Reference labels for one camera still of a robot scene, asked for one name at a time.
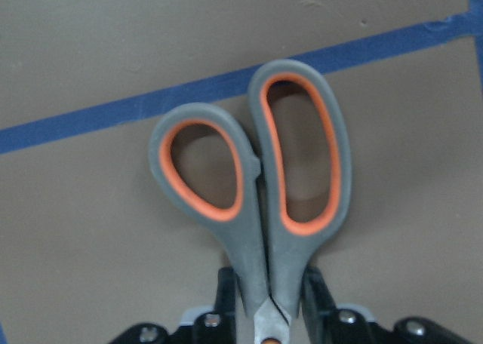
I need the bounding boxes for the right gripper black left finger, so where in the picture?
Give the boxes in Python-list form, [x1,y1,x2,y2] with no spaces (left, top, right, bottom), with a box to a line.
[213,267,237,344]

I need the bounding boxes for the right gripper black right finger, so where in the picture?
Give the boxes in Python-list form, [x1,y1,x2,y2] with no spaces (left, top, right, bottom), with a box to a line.
[301,267,336,344]

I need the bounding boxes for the grey orange scissors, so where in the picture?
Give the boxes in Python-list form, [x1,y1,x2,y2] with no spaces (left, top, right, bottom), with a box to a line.
[149,59,352,343]

